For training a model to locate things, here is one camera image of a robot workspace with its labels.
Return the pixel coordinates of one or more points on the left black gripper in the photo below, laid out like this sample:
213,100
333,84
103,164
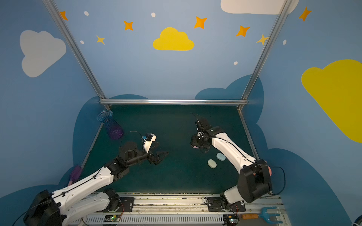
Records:
154,157

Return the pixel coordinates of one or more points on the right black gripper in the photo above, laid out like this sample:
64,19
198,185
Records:
198,140

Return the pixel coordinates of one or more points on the light blue earbud case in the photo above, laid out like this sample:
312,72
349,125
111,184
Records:
221,157

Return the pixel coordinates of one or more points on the mint green earbud case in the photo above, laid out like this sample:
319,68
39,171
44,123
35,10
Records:
211,163

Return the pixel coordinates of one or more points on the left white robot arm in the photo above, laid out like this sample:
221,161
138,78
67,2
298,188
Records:
65,205

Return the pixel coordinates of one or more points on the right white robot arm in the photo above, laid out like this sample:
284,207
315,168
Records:
254,175

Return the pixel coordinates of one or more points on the purple ribbed glass vase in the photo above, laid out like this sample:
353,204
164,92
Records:
114,130

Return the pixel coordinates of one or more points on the pink toy watering can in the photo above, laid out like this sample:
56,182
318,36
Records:
270,171

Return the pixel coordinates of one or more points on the left green circuit board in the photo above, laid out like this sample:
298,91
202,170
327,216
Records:
111,218

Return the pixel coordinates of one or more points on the green circuit board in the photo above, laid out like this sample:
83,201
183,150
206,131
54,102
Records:
111,218
230,220

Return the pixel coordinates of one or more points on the right green circuit board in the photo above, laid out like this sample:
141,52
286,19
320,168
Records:
230,220

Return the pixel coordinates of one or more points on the blue toy garden fork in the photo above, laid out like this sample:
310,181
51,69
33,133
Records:
264,215

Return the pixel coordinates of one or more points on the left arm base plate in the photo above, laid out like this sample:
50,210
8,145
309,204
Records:
122,205

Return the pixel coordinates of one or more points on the aluminium back frame rail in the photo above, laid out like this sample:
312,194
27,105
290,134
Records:
171,102

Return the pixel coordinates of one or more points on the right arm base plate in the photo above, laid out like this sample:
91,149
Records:
217,203

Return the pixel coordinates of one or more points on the front aluminium rail bed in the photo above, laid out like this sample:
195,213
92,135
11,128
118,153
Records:
183,210

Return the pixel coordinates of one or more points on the aluminium right frame post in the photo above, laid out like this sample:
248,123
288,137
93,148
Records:
279,22

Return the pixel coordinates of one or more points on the aluminium frame post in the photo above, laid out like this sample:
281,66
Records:
60,22
279,22

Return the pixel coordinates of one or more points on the aluminium left frame post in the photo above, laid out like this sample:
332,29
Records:
60,22

